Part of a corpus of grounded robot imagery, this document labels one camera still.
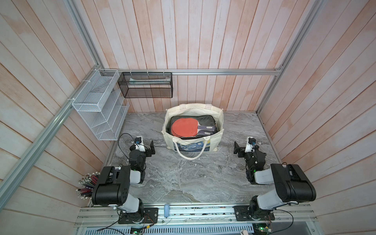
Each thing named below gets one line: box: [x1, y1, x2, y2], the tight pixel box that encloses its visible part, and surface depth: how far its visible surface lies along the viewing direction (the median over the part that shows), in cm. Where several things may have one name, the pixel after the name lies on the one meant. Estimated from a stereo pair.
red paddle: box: [168, 115, 219, 140], surface depth 88 cm
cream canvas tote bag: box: [161, 103, 225, 160], surface depth 87 cm
